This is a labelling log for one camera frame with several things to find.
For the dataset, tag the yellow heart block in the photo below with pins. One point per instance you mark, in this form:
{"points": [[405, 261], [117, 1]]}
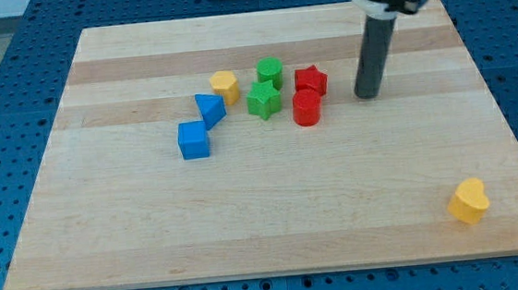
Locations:
{"points": [[469, 202]]}

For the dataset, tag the dark grey cylindrical pointer tool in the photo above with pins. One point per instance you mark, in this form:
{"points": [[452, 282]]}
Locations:
{"points": [[375, 46]]}

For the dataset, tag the yellow hexagon block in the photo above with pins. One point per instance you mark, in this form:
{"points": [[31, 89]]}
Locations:
{"points": [[225, 83]]}

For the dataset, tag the light wooden board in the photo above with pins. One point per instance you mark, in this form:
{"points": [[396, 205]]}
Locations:
{"points": [[116, 206]]}

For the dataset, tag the red cylinder block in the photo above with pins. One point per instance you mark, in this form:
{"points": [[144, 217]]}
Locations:
{"points": [[306, 107]]}

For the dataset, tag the blue cube block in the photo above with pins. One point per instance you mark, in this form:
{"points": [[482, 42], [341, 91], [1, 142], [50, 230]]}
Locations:
{"points": [[193, 140]]}

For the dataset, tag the green star block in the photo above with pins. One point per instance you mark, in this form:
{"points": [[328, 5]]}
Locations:
{"points": [[264, 100]]}

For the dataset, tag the red star block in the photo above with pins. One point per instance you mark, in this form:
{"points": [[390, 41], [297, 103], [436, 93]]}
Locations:
{"points": [[311, 78]]}

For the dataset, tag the blue triangle block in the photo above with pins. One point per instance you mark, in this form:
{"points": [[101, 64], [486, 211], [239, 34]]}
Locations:
{"points": [[211, 109]]}

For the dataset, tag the green cylinder block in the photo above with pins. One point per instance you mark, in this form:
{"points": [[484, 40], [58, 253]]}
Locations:
{"points": [[270, 69]]}

